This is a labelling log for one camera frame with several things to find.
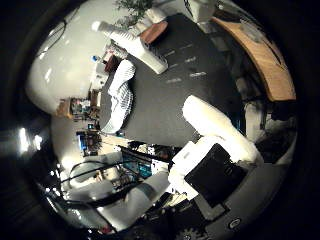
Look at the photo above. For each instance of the curved wooden desk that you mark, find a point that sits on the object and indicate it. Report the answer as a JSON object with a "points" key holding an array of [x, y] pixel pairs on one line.
{"points": [[266, 63]]}

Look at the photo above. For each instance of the brown box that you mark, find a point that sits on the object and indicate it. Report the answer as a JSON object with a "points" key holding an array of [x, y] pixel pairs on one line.
{"points": [[110, 63]]}

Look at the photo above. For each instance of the grey-green plant in white pot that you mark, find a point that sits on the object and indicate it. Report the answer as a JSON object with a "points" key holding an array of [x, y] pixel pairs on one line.
{"points": [[155, 15]]}

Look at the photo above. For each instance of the cluttered storage shelf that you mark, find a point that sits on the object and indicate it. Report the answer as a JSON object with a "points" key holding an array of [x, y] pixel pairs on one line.
{"points": [[87, 141]]}

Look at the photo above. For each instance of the white striped cloth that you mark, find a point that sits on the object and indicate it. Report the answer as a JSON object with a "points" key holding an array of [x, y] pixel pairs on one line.
{"points": [[120, 96]]}

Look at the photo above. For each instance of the white spray bottle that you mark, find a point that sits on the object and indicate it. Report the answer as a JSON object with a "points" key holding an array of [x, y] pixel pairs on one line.
{"points": [[140, 46]]}

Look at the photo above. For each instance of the small bottle with blue cap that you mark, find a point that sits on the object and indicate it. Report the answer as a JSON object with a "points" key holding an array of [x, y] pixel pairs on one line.
{"points": [[95, 58]]}

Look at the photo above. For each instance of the clear plastic packet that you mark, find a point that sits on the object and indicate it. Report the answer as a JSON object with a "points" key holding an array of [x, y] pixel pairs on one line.
{"points": [[116, 50]]}

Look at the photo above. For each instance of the round wooden plate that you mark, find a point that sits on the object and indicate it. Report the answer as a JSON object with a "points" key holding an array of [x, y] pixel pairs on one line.
{"points": [[154, 31]]}

